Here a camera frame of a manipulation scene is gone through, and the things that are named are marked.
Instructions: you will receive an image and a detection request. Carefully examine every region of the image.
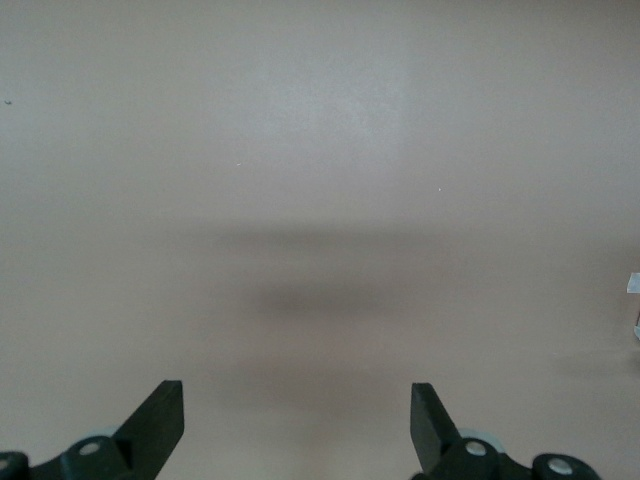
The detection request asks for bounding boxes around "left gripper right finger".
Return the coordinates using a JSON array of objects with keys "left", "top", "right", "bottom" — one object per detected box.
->
[{"left": 410, "top": 382, "right": 532, "bottom": 480}]

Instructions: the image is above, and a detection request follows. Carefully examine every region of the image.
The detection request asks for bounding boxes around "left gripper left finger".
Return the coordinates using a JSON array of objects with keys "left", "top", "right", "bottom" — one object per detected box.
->
[{"left": 28, "top": 379, "right": 186, "bottom": 480}]

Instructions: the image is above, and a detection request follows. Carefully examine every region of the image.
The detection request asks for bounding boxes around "clear plastic egg box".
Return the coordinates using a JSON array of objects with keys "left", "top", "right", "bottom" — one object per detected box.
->
[{"left": 626, "top": 271, "right": 640, "bottom": 344}]

